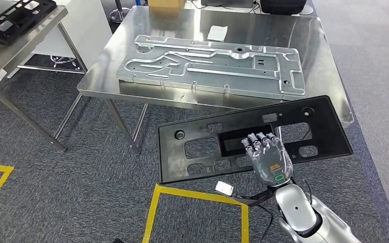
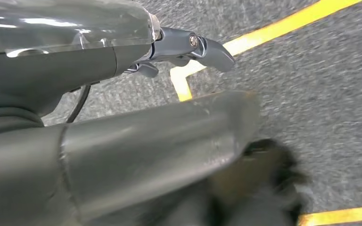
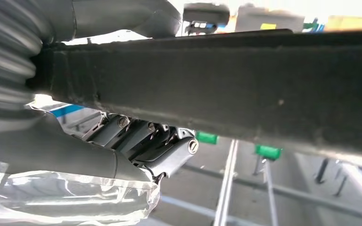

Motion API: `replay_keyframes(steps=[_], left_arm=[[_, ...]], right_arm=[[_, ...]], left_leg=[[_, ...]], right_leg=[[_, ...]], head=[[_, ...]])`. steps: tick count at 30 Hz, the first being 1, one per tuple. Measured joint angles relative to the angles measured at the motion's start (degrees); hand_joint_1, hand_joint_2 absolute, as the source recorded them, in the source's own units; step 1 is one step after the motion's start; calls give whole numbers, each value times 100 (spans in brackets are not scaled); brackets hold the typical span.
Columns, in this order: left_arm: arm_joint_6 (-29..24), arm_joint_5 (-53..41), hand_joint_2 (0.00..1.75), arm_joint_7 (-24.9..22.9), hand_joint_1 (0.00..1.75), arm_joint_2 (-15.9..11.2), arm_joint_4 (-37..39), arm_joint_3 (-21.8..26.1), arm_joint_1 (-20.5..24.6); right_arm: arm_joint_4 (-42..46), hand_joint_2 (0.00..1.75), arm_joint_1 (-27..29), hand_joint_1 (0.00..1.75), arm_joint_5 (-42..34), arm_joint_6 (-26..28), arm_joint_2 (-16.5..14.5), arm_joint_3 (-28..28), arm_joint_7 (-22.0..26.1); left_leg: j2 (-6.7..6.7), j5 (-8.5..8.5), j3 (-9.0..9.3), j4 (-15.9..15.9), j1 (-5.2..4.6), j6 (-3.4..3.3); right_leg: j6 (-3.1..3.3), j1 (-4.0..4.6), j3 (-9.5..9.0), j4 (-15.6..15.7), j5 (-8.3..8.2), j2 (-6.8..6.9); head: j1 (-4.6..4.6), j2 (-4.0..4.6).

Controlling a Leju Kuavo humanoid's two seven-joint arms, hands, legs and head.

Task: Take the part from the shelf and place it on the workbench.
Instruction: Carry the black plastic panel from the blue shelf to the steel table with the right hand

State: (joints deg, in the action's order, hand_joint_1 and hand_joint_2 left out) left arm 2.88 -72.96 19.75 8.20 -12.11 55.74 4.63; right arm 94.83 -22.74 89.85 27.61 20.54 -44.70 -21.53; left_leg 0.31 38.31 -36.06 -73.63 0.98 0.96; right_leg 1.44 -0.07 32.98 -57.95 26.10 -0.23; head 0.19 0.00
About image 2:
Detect black robot foot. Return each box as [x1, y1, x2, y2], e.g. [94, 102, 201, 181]
[143, 138, 310, 226]

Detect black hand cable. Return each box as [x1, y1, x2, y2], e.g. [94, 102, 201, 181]
[65, 84, 91, 124]

